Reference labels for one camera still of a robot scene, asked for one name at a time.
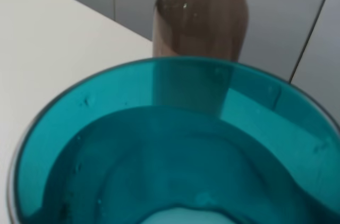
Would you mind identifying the teal transparent plastic cup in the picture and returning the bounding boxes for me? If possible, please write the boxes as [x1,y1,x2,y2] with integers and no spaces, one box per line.
[7,57,339,223]

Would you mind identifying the brown transparent plastic bottle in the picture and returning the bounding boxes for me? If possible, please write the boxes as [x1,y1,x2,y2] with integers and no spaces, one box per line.
[152,0,249,62]

